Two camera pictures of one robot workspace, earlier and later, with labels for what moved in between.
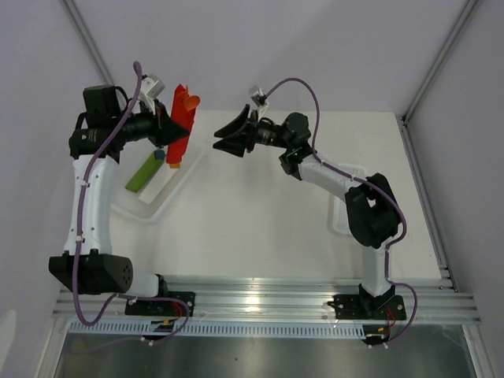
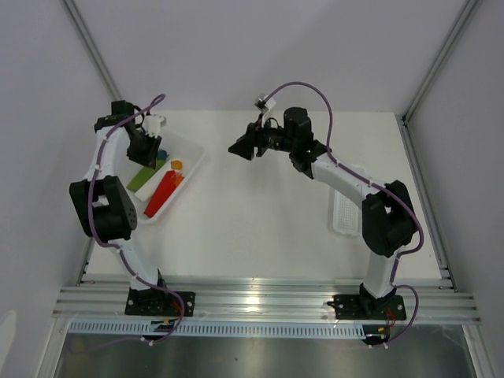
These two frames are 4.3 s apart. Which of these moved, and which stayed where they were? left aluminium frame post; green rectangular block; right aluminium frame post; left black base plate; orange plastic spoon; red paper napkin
Moved: orange plastic spoon; red paper napkin
Stayed: left black base plate; green rectangular block; left aluminium frame post; right aluminium frame post
